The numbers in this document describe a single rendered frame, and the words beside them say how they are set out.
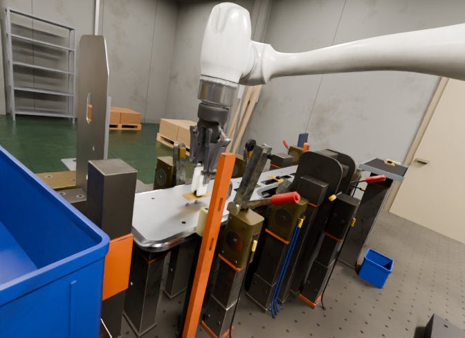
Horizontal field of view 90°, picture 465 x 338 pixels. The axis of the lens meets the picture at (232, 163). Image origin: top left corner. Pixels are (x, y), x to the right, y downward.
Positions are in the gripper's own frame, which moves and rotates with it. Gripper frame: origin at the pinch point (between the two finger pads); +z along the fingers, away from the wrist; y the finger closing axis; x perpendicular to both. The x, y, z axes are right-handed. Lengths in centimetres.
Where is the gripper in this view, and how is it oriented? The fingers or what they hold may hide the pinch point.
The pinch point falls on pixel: (200, 181)
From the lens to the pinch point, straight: 62.8
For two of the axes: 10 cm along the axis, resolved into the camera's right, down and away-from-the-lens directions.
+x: -6.4, 0.9, -7.7
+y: -7.4, -3.4, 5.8
